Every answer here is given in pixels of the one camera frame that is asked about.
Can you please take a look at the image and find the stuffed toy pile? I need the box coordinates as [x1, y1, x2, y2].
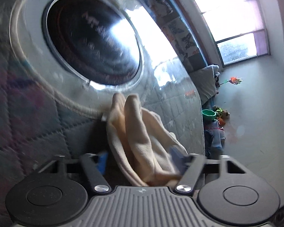
[212, 106, 230, 127]

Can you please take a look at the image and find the left butterfly print cushion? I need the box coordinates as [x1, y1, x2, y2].
[139, 0, 173, 19]

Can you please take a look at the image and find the cream fleece garment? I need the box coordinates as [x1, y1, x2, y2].
[106, 93, 188, 188]

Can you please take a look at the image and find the window with frame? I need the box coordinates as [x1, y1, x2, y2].
[170, 0, 272, 69]

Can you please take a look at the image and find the grey quilted star table cover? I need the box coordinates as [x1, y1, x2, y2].
[0, 0, 205, 226]

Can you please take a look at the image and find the black round induction cooktop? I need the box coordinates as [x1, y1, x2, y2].
[42, 0, 141, 86]

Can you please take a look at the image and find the green plastic bowl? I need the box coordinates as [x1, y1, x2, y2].
[202, 109, 216, 121]

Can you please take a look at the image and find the grey pillow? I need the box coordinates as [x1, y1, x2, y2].
[189, 65, 220, 105]

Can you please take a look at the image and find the butterfly print cushion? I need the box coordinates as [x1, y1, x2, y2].
[139, 0, 173, 19]
[162, 17, 203, 63]

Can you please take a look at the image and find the dark blue sofa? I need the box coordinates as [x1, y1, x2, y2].
[132, 0, 228, 159]

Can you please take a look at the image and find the right butterfly print cushion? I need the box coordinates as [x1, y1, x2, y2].
[162, 17, 203, 63]

